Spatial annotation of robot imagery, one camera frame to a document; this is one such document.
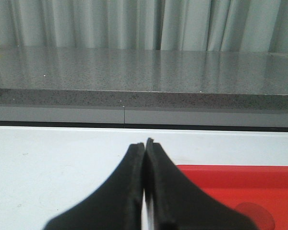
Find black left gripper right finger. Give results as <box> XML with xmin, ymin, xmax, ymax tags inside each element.
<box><xmin>144</xmin><ymin>138</ymin><xmax>257</xmax><ymax>230</ymax></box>

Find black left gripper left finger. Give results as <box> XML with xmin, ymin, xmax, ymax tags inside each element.
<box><xmin>45</xmin><ymin>143</ymin><xmax>144</xmax><ymax>230</ymax></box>

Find red mushroom push button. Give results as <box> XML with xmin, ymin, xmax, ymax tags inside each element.
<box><xmin>235</xmin><ymin>202</ymin><xmax>276</xmax><ymax>230</ymax></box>

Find red plastic tray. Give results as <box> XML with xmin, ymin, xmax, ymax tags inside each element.
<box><xmin>178</xmin><ymin>165</ymin><xmax>288</xmax><ymax>230</ymax></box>

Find grey granite countertop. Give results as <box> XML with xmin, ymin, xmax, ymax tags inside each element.
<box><xmin>0</xmin><ymin>46</ymin><xmax>288</xmax><ymax>127</ymax></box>

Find grey pleated curtain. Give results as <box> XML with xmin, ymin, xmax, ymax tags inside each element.
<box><xmin>0</xmin><ymin>0</ymin><xmax>288</xmax><ymax>53</ymax></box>

